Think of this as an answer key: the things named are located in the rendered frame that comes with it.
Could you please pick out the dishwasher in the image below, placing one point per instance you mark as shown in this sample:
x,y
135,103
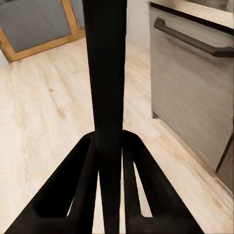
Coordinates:
x,y
192,80

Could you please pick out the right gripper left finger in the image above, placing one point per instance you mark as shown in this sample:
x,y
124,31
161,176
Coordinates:
x,y
65,204

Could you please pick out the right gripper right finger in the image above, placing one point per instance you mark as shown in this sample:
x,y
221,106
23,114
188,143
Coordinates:
x,y
170,214

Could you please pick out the poster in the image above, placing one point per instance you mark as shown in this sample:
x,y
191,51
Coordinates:
x,y
105,29

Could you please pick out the door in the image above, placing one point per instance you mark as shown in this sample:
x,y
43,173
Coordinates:
x,y
29,27

